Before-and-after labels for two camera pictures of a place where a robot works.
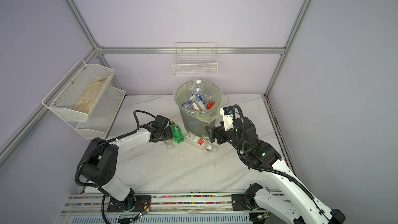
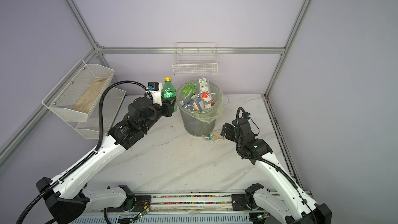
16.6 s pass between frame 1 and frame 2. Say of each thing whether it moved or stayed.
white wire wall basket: stayed
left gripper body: moved
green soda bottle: moved
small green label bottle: moved
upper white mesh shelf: stayed
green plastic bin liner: stayed
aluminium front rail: stayed
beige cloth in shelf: stayed
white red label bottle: moved
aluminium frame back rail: stayed
